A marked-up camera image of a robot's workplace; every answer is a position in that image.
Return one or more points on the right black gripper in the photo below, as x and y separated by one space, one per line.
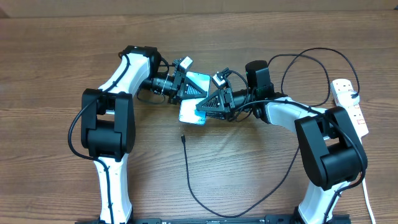
226 97

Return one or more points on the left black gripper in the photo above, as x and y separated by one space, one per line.
180 83

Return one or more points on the blue Galaxy smartphone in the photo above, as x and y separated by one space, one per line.
188 110

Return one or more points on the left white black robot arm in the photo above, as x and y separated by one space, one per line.
107 120

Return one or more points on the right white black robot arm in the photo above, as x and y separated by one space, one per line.
332 153

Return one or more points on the white USB charger plug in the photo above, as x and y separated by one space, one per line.
347 99

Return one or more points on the white power strip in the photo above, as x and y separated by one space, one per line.
354 112

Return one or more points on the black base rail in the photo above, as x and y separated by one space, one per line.
268 219

